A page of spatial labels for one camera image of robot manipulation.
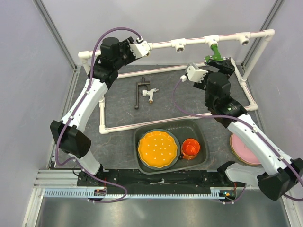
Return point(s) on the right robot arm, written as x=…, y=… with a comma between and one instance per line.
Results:
x=278, y=172

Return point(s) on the light blue cable duct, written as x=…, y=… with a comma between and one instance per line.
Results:
x=92, y=193

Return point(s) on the dark grey plastic tray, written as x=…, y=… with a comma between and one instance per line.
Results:
x=180, y=130

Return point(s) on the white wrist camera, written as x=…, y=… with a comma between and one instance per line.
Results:
x=140, y=49
x=193, y=73

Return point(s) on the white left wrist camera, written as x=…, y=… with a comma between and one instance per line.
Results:
x=140, y=49

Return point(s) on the white plastic faucet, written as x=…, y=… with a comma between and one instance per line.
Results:
x=150, y=94

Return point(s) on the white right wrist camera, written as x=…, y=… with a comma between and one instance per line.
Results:
x=193, y=73

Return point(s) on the aluminium frame post left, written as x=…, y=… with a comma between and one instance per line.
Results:
x=54, y=31

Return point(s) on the yellow dotted plate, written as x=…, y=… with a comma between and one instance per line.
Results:
x=158, y=149

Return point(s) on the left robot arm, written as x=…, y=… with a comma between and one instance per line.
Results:
x=68, y=133

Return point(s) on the green plate under pink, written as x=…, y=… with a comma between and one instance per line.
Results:
x=233, y=151

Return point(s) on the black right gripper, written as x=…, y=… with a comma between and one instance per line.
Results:
x=226, y=66

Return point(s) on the dark bronze faucet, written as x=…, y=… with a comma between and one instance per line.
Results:
x=143, y=83

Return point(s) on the orange mug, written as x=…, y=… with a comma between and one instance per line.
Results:
x=189, y=149

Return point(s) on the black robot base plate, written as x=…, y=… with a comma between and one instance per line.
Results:
x=134, y=177

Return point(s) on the grey plate under yellow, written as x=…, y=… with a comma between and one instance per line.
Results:
x=176, y=153

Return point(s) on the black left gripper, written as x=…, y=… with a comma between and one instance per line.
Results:
x=125, y=44

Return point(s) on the green plastic water faucet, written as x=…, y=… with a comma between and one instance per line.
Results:
x=216, y=57

